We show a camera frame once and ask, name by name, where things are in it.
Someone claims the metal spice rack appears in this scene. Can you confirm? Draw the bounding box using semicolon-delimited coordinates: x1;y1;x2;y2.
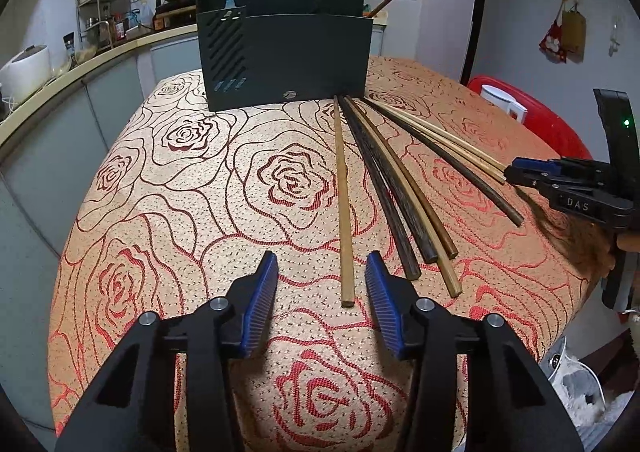
76;0;135;50

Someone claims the white rice cooker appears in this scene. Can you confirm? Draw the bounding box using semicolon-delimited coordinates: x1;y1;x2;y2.
0;45;52;99

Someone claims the dark textured chopstick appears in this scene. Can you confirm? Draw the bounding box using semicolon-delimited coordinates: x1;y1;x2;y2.
346;99;439;264
339;96;422;281

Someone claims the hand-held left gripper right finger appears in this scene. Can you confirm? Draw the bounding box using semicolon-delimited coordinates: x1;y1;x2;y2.
364;251;586;452

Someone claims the kitchen counter with cabinets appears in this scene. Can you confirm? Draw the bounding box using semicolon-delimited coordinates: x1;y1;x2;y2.
0;22;203;258

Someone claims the red plastic stool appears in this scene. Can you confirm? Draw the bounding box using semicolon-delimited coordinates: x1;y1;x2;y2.
467;75;594;159

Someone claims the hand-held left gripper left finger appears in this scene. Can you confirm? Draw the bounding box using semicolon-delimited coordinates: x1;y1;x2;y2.
55;251;279;452

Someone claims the pale bamboo chopstick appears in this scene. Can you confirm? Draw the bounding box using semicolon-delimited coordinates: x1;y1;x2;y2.
370;100;507;182
370;98;510;172

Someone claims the white cup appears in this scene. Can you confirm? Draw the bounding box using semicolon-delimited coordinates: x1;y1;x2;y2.
480;85;529;125

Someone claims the dark green chopstick holder box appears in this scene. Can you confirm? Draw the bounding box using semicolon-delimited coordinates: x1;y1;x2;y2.
195;0;374;112

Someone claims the brown curved chopstick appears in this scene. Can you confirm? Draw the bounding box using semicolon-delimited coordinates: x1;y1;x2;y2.
345;96;460;260

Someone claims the rose-patterned tablecloth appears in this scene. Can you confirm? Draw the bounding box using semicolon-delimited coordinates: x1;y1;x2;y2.
47;55;616;452

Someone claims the light brown chopstick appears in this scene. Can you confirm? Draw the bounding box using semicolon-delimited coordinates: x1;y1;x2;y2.
333;96;357;308
352;102;463;298

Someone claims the long dark slender chopstick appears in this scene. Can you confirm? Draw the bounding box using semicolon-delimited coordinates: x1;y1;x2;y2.
361;97;525;227

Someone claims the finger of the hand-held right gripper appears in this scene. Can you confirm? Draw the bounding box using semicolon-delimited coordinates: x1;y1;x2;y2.
536;181;633;225
504;157;616;189

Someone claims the white wall hook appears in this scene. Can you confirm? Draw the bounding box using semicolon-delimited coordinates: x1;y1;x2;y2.
609;15;624;57

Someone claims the red wall hanging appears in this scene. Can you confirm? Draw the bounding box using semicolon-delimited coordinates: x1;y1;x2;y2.
539;0;587;64

